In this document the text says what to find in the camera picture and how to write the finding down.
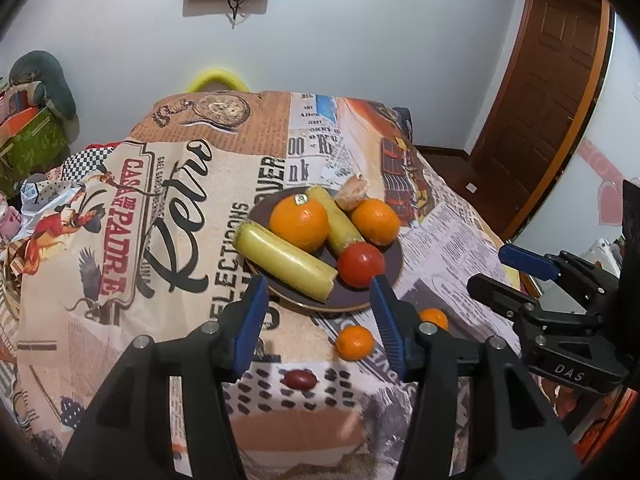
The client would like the small tangerine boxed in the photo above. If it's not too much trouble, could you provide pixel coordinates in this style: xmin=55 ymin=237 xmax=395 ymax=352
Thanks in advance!
xmin=419 ymin=308 xmax=449 ymax=330
xmin=335 ymin=325 xmax=375 ymax=361

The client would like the medium orange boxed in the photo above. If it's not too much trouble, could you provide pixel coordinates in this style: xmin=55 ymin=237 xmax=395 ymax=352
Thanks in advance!
xmin=350 ymin=198 xmax=400 ymax=246

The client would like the red tomato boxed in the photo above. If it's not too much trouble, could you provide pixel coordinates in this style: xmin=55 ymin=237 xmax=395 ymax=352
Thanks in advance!
xmin=337 ymin=242 xmax=385 ymax=289

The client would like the long yellow corn cob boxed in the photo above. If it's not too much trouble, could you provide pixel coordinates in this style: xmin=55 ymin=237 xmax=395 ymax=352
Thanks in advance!
xmin=233 ymin=220 xmax=337 ymax=304

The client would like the dark red jujube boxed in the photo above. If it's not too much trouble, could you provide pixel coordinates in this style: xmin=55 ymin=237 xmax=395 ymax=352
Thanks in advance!
xmin=282 ymin=370 xmax=318 ymax=391

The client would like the retro newspaper print tablecloth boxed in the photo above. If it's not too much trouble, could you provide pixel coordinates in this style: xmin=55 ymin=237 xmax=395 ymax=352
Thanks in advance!
xmin=1 ymin=91 xmax=515 ymax=479

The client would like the brown wooden door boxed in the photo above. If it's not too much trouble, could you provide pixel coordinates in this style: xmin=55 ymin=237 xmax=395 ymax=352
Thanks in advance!
xmin=471 ymin=0 xmax=611 ymax=240

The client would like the short yellow corn cob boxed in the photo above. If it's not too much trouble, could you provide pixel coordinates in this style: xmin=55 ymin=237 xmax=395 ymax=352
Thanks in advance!
xmin=305 ymin=185 xmax=364 ymax=256

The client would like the large orange with sticker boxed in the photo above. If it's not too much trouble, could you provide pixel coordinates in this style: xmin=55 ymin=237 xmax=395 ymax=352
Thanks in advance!
xmin=269 ymin=193 xmax=330 ymax=252

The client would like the pink toy figure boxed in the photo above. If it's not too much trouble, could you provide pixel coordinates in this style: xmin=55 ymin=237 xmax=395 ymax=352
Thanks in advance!
xmin=0 ymin=194 xmax=22 ymax=242

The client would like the green patterned box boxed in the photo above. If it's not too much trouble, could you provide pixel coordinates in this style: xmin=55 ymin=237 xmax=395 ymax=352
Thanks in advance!
xmin=1 ymin=107 xmax=68 ymax=198

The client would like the yellow chair back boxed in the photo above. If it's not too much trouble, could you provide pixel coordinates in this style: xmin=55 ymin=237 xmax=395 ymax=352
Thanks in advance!
xmin=186 ymin=68 xmax=250 ymax=93

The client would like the grey plush toy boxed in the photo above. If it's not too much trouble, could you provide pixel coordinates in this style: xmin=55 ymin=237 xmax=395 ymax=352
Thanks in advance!
xmin=9 ymin=50 xmax=76 ymax=120

